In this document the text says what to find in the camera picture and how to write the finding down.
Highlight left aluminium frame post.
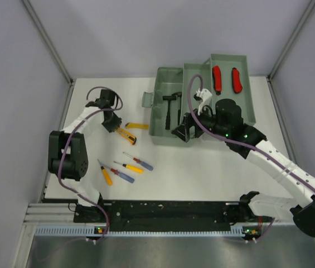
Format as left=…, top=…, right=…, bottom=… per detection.
left=20, top=0, right=74, bottom=85

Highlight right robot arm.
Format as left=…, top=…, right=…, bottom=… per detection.
left=172, top=99, right=315, bottom=237

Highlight right aluminium frame post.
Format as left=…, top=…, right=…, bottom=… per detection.
left=267, top=0, right=315, bottom=82

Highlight steel claw hammer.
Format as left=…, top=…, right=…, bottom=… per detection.
left=173, top=92, right=182, bottom=125

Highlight purple cable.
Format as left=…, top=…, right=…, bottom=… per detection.
left=187, top=74, right=315, bottom=243
left=58, top=87, right=124, bottom=243

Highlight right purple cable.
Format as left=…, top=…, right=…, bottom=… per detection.
left=187, top=74, right=315, bottom=243

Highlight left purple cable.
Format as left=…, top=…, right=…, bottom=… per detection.
left=58, top=87, right=124, bottom=243

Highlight yellow black screwdriver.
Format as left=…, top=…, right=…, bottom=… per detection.
left=113, top=161, right=144, bottom=174

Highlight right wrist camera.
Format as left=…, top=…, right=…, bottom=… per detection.
left=193, top=88, right=212, bottom=115

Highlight grey cable duct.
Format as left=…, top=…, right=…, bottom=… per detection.
left=35, top=225, right=260, bottom=237

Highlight red black pliers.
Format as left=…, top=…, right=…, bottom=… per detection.
left=212, top=65, right=222, bottom=95

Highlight black rubber mallet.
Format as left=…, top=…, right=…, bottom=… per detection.
left=163, top=95, right=177, bottom=130

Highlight aluminium frame post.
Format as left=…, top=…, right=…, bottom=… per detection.
left=20, top=0, right=74, bottom=85
left=267, top=0, right=315, bottom=82

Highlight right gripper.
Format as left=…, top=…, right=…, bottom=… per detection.
left=171, top=101, right=229, bottom=143

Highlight orange utility knife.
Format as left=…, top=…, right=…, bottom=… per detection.
left=115, top=127, right=137, bottom=145

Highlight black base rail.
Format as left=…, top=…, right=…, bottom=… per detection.
left=73, top=199, right=261, bottom=232

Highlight yellow utility knife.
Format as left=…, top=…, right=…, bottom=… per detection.
left=125, top=122, right=149, bottom=130

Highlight green plastic toolbox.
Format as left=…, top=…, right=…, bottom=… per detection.
left=142, top=52, right=256, bottom=151

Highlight yellow handle screwdriver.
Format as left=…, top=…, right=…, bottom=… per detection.
left=98, top=160, right=113, bottom=186

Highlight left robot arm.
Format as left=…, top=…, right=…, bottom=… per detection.
left=48, top=87, right=123, bottom=222

